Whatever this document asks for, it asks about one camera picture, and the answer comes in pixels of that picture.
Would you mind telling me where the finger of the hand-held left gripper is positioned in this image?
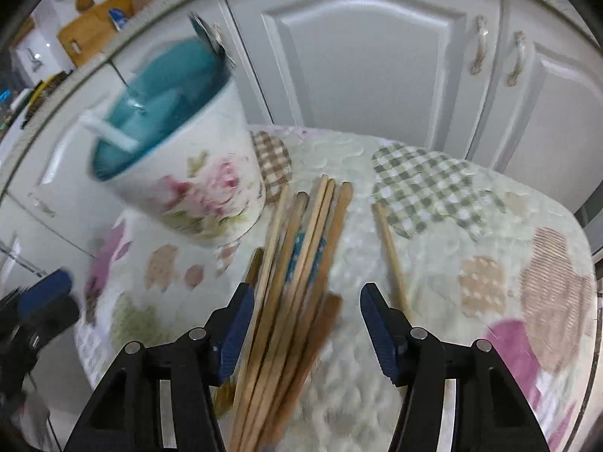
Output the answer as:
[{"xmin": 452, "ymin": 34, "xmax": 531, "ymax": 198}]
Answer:
[{"xmin": 0, "ymin": 268, "xmax": 80, "ymax": 340}]

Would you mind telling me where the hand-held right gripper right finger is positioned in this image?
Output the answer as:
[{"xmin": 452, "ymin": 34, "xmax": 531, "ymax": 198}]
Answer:
[{"xmin": 359, "ymin": 282, "xmax": 552, "ymax": 452}]

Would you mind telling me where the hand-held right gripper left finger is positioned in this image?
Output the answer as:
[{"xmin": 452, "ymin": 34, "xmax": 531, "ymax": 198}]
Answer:
[{"xmin": 63, "ymin": 282, "xmax": 257, "ymax": 452}]

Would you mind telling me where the pile of wooden chopsticks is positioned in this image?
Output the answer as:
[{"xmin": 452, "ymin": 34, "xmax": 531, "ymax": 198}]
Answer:
[{"xmin": 214, "ymin": 174, "xmax": 354, "ymax": 452}]

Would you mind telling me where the light wooden chopstick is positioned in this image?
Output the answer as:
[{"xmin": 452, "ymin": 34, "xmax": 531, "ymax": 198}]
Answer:
[{"xmin": 372, "ymin": 202, "xmax": 415, "ymax": 325}]

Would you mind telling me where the floral utensil holder teal insert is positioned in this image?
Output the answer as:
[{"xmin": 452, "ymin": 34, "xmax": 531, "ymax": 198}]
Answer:
[{"xmin": 85, "ymin": 38, "xmax": 267, "ymax": 248}]

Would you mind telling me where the curved white cabinet door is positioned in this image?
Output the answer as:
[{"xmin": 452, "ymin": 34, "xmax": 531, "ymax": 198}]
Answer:
[{"xmin": 0, "ymin": 54, "xmax": 137, "ymax": 264}]

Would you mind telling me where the quilted patchwork table cloth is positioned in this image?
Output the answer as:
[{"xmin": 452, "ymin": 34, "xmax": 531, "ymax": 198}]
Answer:
[{"xmin": 75, "ymin": 125, "xmax": 597, "ymax": 452}]

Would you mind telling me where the white plastic utensil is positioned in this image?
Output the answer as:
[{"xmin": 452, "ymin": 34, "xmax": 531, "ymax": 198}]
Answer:
[{"xmin": 78, "ymin": 110, "xmax": 139, "ymax": 151}]

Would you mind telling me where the orange wooden cutting board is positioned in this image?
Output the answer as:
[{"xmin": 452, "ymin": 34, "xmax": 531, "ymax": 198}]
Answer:
[{"xmin": 57, "ymin": 0, "xmax": 156, "ymax": 67}]

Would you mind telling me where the metal spoon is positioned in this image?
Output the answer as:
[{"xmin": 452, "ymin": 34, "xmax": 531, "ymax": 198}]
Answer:
[{"xmin": 190, "ymin": 13, "xmax": 236, "ymax": 69}]

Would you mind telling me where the metal cabinet handle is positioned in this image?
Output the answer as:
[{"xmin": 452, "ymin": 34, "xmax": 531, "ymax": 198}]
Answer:
[
  {"xmin": 28, "ymin": 193, "xmax": 57, "ymax": 217},
  {"xmin": 471, "ymin": 15, "xmax": 488, "ymax": 75},
  {"xmin": 508, "ymin": 31, "xmax": 526, "ymax": 86}
]

